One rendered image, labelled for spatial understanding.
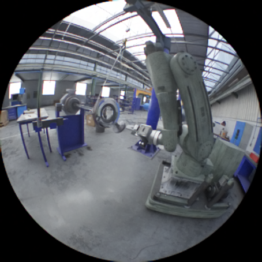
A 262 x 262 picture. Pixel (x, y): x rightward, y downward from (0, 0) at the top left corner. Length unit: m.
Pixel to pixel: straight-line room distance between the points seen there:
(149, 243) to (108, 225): 0.52
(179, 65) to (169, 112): 0.39
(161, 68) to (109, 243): 1.75
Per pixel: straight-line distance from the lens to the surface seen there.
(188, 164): 1.16
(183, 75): 0.74
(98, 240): 1.29
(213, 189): 1.52
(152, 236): 1.37
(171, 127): 0.86
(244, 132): 4.45
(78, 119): 2.48
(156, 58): 0.84
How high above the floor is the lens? 1.28
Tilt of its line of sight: 18 degrees down
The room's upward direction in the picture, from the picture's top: 10 degrees clockwise
